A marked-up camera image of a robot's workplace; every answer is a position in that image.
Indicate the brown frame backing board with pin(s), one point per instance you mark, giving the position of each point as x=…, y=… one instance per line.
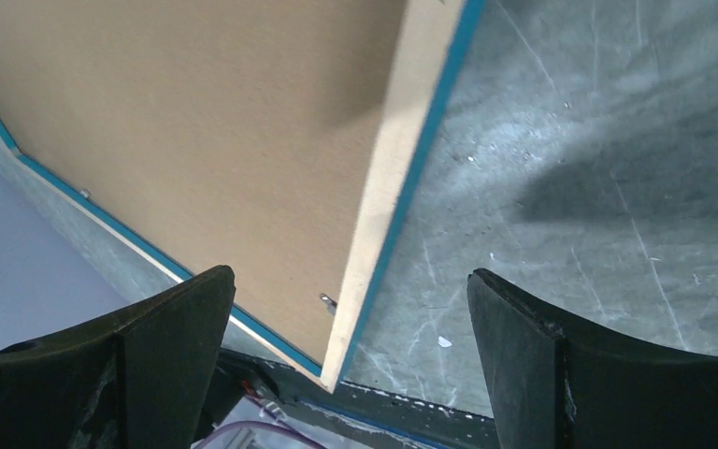
x=223, y=132

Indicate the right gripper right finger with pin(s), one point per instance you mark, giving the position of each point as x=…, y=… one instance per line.
x=557, y=380

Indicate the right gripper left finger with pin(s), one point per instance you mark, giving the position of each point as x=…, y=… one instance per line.
x=137, y=377

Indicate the blue wooden picture frame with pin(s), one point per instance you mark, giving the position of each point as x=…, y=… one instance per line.
x=431, y=43

